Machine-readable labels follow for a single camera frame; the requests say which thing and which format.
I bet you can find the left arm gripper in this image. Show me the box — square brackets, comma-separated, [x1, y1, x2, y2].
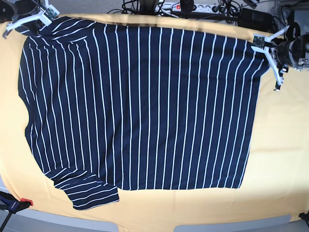
[276, 22, 309, 71]

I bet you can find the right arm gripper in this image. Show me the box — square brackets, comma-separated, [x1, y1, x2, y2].
[0, 0, 42, 34]

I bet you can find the navy white striped T-shirt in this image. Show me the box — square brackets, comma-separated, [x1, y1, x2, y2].
[18, 17, 269, 210]

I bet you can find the black power adapter box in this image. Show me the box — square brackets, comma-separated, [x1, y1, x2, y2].
[237, 8, 272, 31]

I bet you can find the white power strip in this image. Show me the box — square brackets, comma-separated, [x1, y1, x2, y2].
[155, 1, 220, 14]

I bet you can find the yellow table cloth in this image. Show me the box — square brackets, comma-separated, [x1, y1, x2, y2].
[0, 13, 309, 232]

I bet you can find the black clamp right corner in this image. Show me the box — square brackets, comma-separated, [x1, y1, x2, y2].
[298, 212, 309, 223]

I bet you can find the blue red bar clamp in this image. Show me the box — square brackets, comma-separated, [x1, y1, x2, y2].
[0, 191, 33, 232]

